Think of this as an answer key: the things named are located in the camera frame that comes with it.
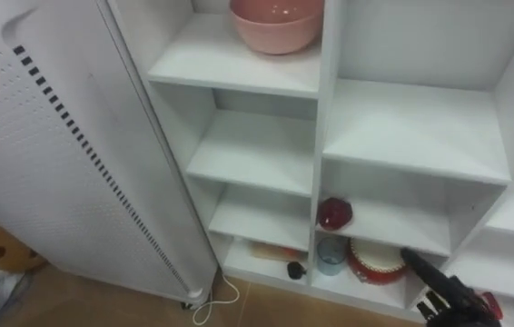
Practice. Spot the red and white bowl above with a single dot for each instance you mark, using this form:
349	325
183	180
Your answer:
372	263

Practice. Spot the dark red fruit soft toy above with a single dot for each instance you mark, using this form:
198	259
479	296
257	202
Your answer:
334	213

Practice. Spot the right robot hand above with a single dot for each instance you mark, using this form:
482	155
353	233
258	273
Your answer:
457	295

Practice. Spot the white perforated air purifier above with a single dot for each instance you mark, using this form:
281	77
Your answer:
80	181

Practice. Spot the brown spotted soft toy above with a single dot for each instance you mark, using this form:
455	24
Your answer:
5	250

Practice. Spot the small black thing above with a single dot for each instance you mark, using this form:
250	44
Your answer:
295	270

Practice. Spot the pink bowl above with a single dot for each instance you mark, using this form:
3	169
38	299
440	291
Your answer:
275	32

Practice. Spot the small red thing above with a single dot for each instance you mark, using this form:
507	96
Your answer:
494	305

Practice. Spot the white shelf unit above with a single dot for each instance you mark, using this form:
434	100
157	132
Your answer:
257	150

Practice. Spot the blue glass cup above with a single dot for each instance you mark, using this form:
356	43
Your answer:
330	256

